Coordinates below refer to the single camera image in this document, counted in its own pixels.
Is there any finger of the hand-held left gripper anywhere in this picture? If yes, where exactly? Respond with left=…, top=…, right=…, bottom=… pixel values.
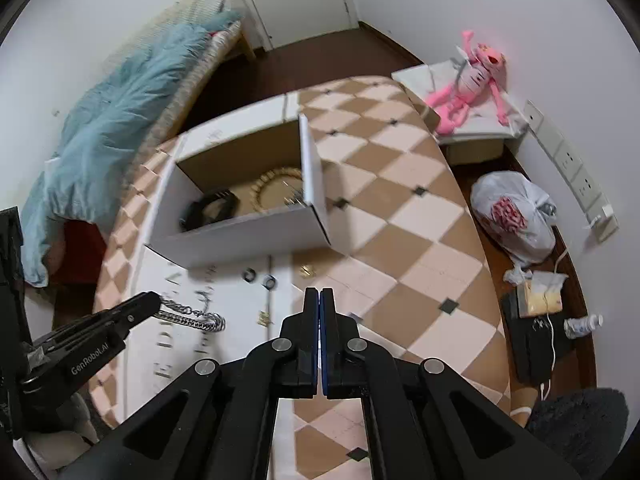
left=50, top=291, right=162, bottom=346

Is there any blue blanket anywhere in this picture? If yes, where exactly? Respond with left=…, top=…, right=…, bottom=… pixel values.
left=20, top=11, right=242, bottom=289

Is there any black bracelet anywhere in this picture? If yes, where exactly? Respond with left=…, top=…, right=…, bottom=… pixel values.
left=180, top=188, right=240, bottom=231

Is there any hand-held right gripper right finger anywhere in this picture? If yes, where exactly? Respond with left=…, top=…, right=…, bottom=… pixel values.
left=321, top=287, right=582, bottom=480

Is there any checkered tablecloth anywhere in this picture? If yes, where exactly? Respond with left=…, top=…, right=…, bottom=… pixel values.
left=92, top=75, right=512, bottom=480

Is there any white wall socket strip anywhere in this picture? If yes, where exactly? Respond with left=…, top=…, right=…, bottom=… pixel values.
left=522, top=99, right=621, bottom=244

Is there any white plastic bag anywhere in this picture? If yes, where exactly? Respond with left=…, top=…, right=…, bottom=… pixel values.
left=470, top=170, right=557, bottom=269

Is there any dark furry stool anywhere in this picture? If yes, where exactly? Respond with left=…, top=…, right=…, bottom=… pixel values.
left=525, top=387, right=630, bottom=467

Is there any pink plush toy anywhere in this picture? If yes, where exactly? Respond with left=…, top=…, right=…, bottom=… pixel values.
left=425, top=30, right=509, bottom=136

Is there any white cardboard box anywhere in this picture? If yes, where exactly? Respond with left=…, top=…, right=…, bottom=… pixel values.
left=144, top=112, right=332, bottom=271

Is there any woven bed mattress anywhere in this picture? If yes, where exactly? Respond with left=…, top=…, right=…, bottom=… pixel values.
left=100, top=0, right=247, bottom=161

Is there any white cable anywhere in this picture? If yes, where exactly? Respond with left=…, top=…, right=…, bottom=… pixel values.
left=539, top=240, right=574, bottom=402

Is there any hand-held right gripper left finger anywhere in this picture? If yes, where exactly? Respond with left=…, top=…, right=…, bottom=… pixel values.
left=57, top=287, right=321, bottom=480

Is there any white bottle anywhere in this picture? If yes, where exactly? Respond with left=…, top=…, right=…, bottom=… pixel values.
left=563, top=313, right=605, bottom=339

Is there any black box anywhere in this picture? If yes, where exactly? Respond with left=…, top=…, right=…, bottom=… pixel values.
left=501, top=290, right=577, bottom=384

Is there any tissue pack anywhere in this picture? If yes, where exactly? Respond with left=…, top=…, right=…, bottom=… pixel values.
left=502, top=267, right=569, bottom=319

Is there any silver chain necklace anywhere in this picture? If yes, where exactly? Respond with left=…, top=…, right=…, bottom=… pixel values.
left=155, top=297, right=226, bottom=334

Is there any gold round necklace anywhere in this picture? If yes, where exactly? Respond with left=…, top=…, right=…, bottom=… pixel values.
left=252, top=165, right=305, bottom=209

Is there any white printed cardboard sheet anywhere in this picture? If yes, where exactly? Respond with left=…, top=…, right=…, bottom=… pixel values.
left=120, top=92, right=321, bottom=480

